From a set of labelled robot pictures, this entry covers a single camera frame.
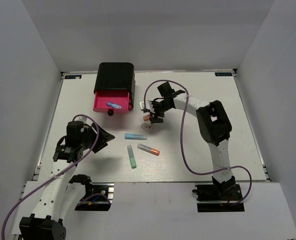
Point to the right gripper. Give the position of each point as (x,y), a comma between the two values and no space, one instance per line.
(154,114)

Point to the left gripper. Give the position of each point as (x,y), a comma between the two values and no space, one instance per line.
(104,137)

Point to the blue pen refill case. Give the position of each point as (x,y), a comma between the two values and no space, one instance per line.
(112,105)

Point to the pink top drawer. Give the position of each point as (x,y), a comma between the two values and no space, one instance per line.
(120,97)

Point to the pink drawer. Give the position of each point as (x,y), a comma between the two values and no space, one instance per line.
(120,97)
(130,103)

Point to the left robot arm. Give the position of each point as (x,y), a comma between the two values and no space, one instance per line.
(66,190)

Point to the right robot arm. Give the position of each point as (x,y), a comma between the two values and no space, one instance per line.
(214,126)

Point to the pink lower drawer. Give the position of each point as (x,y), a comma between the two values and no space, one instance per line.
(130,103)

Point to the blue highlighter pen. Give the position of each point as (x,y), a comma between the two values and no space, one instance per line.
(129,136)

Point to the orange capped clear highlighter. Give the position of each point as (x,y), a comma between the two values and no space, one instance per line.
(148,149)

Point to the green highlighter pen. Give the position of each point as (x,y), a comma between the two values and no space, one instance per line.
(131,157)

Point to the black drawer cabinet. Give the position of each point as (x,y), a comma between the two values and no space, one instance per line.
(115,76)

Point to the left blue table label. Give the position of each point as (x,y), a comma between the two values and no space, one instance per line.
(70,77)

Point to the blue table label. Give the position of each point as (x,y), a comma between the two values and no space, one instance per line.
(223,74)
(70,77)

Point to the right blue table label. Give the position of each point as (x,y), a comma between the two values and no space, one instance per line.
(223,74)

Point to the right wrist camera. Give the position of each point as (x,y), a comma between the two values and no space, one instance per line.
(144,107)

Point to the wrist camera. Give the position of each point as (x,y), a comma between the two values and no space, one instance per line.
(82,119)
(144,107)

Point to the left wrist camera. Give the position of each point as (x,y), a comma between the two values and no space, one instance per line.
(82,119)

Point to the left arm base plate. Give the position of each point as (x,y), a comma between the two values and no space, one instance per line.
(98,198)

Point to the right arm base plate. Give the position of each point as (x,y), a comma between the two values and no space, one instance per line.
(210,200)

